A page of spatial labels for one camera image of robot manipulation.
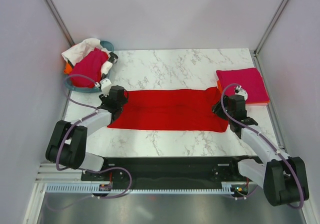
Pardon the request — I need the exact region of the red t shirt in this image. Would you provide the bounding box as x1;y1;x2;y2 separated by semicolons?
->
109;87;228;133

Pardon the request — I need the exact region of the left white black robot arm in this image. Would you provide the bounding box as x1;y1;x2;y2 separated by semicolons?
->
45;85;129;180

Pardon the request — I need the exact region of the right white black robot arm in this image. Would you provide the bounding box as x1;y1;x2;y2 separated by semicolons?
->
212;94;310;209

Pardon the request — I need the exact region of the folded magenta t shirt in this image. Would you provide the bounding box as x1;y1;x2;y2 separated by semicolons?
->
216;68;270;103

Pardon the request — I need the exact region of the white and black garment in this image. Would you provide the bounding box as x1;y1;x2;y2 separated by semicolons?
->
101;52;119;79

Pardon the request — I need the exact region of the magenta shirt in basket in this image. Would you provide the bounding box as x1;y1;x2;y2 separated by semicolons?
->
70;48;109;88

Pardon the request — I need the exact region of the orange shirt in basket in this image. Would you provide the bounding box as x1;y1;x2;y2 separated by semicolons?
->
63;61;74;75

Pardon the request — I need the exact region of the teal plastic laundry basket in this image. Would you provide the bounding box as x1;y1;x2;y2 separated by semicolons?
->
63;40;116;94

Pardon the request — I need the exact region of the white shirt in basket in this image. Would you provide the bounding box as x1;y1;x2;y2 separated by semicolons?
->
61;38;114;66

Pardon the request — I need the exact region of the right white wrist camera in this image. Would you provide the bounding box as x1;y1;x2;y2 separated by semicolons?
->
234;85;248;101

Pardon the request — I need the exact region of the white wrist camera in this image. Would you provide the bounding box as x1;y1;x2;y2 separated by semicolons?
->
234;85;248;101
95;78;112;96

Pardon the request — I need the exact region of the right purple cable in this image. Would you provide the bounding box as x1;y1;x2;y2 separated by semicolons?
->
221;83;306;209

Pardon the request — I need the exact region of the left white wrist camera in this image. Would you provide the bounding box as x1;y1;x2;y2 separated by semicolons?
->
95;78;112;96

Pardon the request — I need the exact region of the right aluminium frame post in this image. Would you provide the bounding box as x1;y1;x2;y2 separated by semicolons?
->
250;0;290;57

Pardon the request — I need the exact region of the aluminium frame post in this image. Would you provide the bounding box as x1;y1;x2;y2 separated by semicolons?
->
250;0;290;57
44;0;75;46

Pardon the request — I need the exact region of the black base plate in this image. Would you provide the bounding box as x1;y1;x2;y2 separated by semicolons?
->
81;156;247;189

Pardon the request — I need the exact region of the aluminium front rail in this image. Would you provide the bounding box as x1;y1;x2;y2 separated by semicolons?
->
35;163;82;183

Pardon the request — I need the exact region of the white slotted cable duct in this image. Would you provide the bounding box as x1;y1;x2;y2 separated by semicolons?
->
45;183;234;194

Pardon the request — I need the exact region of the left aluminium frame post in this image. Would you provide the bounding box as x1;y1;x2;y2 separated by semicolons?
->
44;0;75;46

